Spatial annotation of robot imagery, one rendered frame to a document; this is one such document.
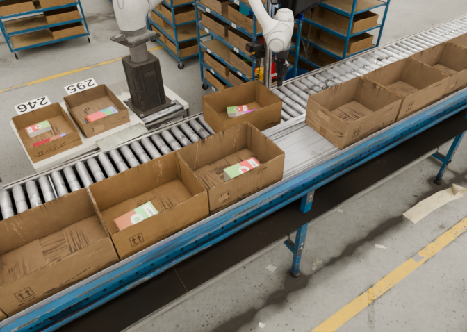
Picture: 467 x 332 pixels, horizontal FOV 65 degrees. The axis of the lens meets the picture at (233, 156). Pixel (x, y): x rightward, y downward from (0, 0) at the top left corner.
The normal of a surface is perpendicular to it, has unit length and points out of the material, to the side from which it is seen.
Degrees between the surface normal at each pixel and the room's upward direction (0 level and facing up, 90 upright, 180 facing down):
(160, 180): 89
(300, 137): 0
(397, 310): 0
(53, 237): 0
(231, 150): 89
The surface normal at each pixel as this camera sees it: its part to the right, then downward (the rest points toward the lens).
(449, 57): -0.84, 0.36
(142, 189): 0.54, 0.54
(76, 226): -0.01, -0.75
